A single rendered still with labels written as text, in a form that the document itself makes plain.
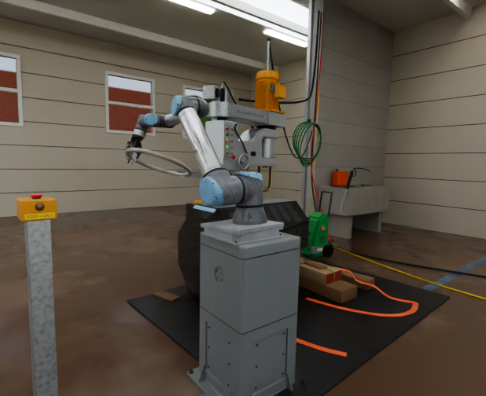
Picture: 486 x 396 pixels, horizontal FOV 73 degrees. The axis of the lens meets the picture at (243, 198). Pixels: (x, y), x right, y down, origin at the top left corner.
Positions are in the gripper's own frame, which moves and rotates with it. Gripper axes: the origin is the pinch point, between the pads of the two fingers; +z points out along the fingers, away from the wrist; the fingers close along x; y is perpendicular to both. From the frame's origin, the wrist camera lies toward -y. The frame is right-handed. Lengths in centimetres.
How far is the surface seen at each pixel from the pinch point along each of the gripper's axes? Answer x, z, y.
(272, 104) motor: 78, -107, -75
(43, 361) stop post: 45, 108, 86
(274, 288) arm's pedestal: 126, 56, 46
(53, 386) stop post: 49, 118, 79
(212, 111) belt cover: 40, -64, -26
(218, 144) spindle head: 50, -40, -35
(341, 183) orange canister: 187, -133, -363
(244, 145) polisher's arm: 67, -51, -52
